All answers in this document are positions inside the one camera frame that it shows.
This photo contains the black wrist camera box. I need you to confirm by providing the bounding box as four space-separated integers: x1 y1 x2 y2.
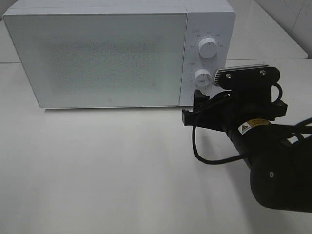
214 64 283 108

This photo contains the upper white power knob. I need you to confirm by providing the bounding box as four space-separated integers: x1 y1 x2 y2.
198 36 218 59

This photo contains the white microwave door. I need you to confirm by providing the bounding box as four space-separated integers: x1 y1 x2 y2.
4 14 186 109

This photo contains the white timer knob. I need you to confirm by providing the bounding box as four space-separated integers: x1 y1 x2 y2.
195 69 212 87

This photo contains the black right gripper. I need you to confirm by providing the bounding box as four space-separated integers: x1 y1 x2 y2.
182 89 288 132

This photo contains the white microwave oven body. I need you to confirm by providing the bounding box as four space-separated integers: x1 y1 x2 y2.
2 0 236 107

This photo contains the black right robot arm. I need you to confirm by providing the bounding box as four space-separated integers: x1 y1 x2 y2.
182 90 312 212

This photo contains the round white door button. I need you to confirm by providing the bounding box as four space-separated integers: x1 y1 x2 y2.
191 92 195 102

